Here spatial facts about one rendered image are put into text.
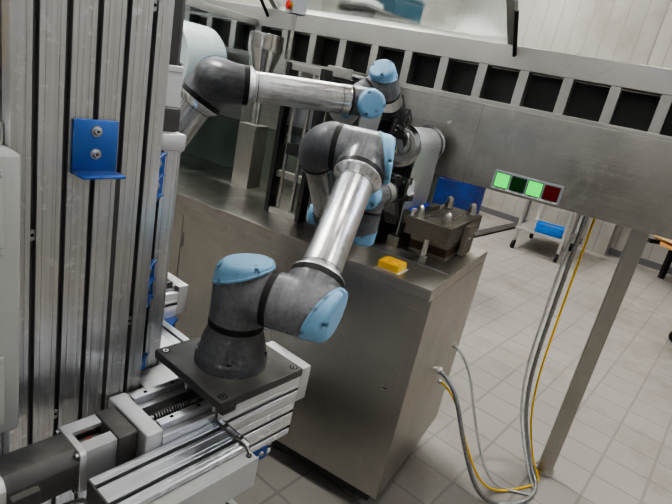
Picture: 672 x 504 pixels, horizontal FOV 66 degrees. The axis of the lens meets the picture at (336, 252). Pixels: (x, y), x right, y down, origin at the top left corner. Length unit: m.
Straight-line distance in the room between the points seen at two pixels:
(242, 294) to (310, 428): 1.03
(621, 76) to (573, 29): 5.91
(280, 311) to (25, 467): 0.47
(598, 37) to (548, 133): 5.82
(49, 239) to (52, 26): 0.33
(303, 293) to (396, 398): 0.83
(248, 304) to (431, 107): 1.35
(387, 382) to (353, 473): 0.39
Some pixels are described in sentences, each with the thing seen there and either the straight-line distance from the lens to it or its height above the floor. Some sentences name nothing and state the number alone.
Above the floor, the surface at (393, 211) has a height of 1.05.
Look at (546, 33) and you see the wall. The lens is 8.02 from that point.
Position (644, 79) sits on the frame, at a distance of 2.02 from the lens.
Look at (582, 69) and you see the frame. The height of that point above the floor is 1.61.
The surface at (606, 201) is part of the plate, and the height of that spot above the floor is 1.21.
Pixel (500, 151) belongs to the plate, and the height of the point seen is 1.29.
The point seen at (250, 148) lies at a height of 1.07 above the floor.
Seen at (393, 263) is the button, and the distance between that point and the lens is 1.59.
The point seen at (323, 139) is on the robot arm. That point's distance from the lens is 1.22.
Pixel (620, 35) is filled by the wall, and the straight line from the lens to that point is 7.76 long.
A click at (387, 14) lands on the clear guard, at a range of 2.25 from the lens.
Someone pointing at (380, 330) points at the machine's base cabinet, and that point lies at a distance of 1.66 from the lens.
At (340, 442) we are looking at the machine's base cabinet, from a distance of 1.91.
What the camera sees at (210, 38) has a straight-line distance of 2.40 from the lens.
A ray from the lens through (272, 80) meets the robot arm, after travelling 1.35.
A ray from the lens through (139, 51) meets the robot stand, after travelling 0.96.
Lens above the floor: 1.41
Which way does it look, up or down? 18 degrees down
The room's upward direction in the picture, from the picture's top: 12 degrees clockwise
